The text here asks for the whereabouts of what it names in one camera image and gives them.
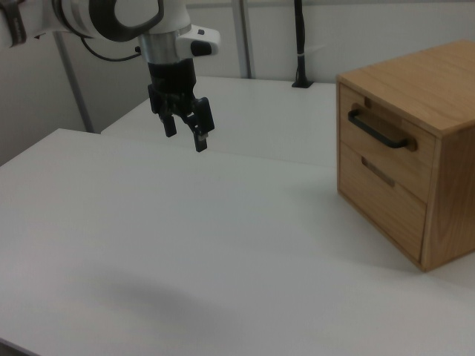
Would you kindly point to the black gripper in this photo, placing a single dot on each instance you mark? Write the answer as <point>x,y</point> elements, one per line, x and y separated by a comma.
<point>171,83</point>

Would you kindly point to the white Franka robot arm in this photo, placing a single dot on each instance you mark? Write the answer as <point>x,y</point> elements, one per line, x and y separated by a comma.
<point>111,18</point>

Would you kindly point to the wooden drawer with slot grip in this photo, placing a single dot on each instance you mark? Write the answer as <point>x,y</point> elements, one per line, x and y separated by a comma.
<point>382,202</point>

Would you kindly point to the wooden drawer cabinet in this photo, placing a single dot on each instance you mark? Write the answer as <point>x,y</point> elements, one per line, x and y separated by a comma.
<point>419,148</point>

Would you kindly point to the grey metal partition post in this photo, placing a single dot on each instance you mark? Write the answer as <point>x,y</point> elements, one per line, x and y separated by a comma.
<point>245,37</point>
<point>72,78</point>

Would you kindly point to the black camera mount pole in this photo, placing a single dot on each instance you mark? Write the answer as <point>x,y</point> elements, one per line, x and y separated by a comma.
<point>301,44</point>

